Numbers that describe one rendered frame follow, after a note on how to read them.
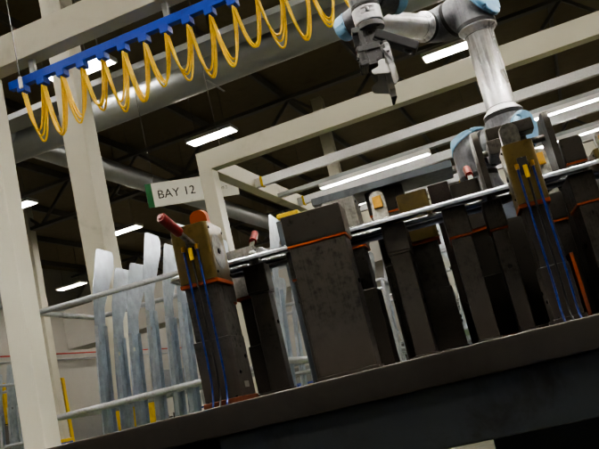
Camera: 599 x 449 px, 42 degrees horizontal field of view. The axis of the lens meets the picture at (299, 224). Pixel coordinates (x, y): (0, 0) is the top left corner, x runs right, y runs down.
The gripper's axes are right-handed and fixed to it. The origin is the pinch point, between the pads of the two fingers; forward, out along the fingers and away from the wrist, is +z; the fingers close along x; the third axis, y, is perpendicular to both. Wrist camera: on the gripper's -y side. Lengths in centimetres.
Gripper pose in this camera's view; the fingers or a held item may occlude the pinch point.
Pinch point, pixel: (397, 94)
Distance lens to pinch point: 201.8
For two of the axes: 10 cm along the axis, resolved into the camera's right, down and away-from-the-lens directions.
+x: -0.9, -1.9, -9.8
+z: 2.3, 9.5, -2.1
